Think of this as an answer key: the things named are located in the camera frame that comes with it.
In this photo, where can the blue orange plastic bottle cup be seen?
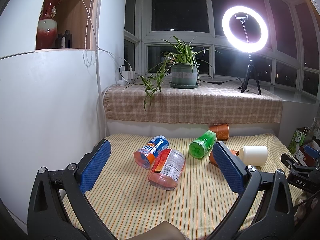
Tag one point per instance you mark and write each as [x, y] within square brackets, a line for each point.
[146, 156]

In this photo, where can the green cardboard box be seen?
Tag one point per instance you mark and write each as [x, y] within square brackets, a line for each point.
[298, 139]

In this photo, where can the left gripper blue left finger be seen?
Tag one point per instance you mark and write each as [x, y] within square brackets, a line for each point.
[91, 165]

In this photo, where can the orange metal cup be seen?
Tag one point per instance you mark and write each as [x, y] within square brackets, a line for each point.
[221, 131]
[212, 160]

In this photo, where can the orange metal cup near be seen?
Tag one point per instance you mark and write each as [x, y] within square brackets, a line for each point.
[212, 160]

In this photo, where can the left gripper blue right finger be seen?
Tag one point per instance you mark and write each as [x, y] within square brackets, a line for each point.
[231, 167]

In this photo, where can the plaid beige sill cloth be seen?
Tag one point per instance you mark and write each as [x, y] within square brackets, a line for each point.
[208, 104]

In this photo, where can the ring light on tripod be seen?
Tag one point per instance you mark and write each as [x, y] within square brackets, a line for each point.
[243, 14]

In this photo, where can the red box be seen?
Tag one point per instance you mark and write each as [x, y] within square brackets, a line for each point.
[308, 156]

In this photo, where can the red labelled plastic bottle cup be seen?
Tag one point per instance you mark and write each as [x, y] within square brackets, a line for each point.
[167, 169]

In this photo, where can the spider plant in green pot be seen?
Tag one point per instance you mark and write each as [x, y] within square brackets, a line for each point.
[181, 62]

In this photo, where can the green plastic bottle cup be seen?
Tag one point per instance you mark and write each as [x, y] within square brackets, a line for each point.
[199, 147]

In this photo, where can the striped yellow table cloth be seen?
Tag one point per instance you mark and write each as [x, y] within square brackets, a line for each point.
[129, 205]

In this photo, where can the white power adapter with cables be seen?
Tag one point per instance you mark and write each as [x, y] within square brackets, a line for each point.
[127, 77]

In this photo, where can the black bottle on shelf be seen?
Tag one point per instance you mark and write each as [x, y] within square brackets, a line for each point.
[64, 40]

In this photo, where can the orange metal cup far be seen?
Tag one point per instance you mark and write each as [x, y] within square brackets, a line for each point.
[221, 131]

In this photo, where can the white plastic cup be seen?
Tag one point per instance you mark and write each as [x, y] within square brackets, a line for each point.
[253, 155]

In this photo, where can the red white ceramic vase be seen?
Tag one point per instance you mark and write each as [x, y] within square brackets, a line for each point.
[47, 26]

